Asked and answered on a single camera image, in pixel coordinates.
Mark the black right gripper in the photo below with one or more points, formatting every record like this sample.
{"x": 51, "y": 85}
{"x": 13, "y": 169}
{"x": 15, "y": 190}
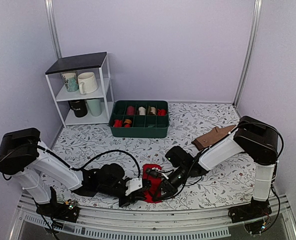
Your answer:
{"x": 169, "y": 190}

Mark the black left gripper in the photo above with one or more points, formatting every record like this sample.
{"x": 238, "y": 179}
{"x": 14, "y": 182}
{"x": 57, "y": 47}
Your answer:
{"x": 136, "y": 196}

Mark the red sock pair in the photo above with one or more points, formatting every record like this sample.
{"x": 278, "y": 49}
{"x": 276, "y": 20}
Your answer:
{"x": 155, "y": 182}

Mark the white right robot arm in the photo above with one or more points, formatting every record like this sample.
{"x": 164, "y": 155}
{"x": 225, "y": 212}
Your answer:
{"x": 253, "y": 137}

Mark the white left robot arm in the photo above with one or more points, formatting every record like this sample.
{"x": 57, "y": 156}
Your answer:
{"x": 23, "y": 155}

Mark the tan brown sock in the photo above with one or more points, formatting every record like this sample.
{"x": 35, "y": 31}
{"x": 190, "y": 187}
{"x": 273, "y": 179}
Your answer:
{"x": 213, "y": 136}

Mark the floral patterned table mat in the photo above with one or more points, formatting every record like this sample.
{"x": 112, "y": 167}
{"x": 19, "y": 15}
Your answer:
{"x": 229, "y": 183}

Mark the orange red rolled sock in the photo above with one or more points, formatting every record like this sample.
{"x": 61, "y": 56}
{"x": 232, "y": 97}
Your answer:
{"x": 127, "y": 123}

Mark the bright red rolled sock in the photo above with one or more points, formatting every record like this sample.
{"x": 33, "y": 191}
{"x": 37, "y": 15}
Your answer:
{"x": 161, "y": 112}

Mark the green divided storage box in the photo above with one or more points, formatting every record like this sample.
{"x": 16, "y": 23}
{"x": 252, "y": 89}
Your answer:
{"x": 143, "y": 126}

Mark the red rolled sock front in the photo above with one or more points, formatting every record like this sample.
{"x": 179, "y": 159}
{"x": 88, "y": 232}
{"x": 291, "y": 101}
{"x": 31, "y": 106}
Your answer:
{"x": 117, "y": 123}

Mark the brown beige rolled sock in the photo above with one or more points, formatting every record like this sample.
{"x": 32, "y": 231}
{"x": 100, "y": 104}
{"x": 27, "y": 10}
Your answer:
{"x": 152, "y": 111}

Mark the white rolled sock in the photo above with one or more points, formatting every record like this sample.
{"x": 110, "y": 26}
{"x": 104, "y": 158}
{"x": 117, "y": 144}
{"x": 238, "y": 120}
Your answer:
{"x": 142, "y": 111}

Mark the dark red rolled sock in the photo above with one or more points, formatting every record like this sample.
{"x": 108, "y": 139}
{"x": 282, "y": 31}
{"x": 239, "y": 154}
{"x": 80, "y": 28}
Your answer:
{"x": 130, "y": 110}

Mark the mint green mug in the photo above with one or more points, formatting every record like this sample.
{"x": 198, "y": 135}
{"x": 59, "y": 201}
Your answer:
{"x": 94, "y": 106}

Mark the black mug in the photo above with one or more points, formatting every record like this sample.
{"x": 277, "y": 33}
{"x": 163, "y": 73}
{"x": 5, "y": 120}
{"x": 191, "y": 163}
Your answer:
{"x": 78, "y": 107}

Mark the white shelf with black top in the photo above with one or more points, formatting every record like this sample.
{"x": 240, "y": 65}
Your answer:
{"x": 92, "y": 62}

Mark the cream white mug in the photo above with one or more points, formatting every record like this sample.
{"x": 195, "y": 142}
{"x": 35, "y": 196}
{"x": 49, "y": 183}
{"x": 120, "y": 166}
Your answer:
{"x": 87, "y": 83}

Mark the floral teal mug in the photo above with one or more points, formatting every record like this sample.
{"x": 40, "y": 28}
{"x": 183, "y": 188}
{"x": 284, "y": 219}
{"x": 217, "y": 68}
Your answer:
{"x": 70, "y": 81}

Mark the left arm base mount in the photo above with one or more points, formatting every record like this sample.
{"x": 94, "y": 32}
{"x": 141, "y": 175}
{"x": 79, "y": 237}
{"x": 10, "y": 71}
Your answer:
{"x": 66, "y": 211}

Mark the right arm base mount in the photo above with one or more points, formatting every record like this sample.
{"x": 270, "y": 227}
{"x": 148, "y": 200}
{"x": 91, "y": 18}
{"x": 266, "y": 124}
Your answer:
{"x": 255, "y": 209}

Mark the aluminium front rail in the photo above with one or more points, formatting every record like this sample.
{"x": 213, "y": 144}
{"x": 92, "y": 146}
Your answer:
{"x": 190, "y": 217}

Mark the right aluminium corner post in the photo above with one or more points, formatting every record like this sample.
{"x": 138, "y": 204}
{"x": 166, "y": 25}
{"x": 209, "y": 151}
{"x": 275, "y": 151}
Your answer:
{"x": 250, "y": 48}

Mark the aluminium corner post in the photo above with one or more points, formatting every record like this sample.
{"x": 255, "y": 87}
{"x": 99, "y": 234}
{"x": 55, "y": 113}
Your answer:
{"x": 250, "y": 48}
{"x": 52, "y": 27}

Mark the left aluminium corner post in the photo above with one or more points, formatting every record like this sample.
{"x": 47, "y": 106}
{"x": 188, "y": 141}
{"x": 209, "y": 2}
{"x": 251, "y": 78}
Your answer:
{"x": 52, "y": 27}

